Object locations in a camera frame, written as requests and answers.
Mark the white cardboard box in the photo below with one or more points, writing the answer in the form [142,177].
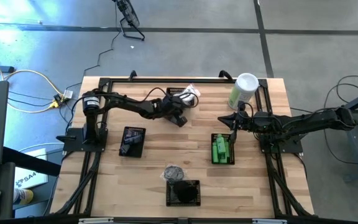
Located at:
[31,180]

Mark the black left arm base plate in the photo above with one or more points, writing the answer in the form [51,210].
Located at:
[73,144]

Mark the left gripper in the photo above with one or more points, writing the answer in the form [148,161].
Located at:
[177,116]

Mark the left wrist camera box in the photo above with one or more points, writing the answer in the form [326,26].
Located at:
[168,101]

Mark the black side desk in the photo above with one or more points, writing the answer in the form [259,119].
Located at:
[36,161]

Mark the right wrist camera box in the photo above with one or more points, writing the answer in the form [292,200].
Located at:
[263,119]

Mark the black floor fan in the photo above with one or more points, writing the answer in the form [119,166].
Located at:
[129,15]

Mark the white yellow bottle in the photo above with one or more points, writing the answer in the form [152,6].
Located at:
[23,196]

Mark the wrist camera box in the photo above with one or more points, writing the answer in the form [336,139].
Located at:
[168,101]
[263,119]

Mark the white green wipes canister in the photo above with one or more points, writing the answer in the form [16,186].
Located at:
[244,90]

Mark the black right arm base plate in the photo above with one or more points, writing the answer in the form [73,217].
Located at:
[287,147]

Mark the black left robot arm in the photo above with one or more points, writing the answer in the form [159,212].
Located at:
[129,104]

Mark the clear bag with white contents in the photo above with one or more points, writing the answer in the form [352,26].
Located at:
[188,98]
[193,90]

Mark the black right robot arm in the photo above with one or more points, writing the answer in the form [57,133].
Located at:
[315,121]

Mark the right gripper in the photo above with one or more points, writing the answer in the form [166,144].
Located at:
[244,121]

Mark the black slotted plastic basket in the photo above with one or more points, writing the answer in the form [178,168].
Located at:
[232,160]
[169,202]
[140,152]
[172,91]

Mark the small white power adapter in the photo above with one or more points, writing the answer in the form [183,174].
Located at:
[68,94]

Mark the white frame bracket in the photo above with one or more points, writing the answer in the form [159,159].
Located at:
[95,221]
[269,221]

